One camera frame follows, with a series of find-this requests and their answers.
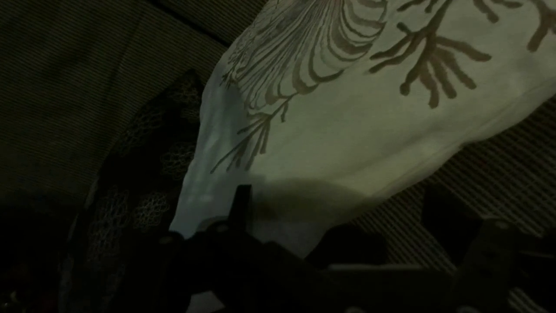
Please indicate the white pillow with coral print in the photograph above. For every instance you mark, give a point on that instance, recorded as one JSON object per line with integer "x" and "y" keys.
{"x": 358, "y": 127}

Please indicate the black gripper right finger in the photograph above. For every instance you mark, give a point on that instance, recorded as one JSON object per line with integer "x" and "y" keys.
{"x": 449, "y": 223}

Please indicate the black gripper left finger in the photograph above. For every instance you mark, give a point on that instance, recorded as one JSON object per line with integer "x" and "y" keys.
{"x": 244, "y": 209}

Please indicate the dark pillow with floral embroidery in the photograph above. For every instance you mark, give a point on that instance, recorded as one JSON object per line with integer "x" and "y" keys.
{"x": 139, "y": 185}

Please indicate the brown fabric sofa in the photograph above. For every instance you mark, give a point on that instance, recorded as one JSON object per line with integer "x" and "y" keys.
{"x": 70, "y": 87}

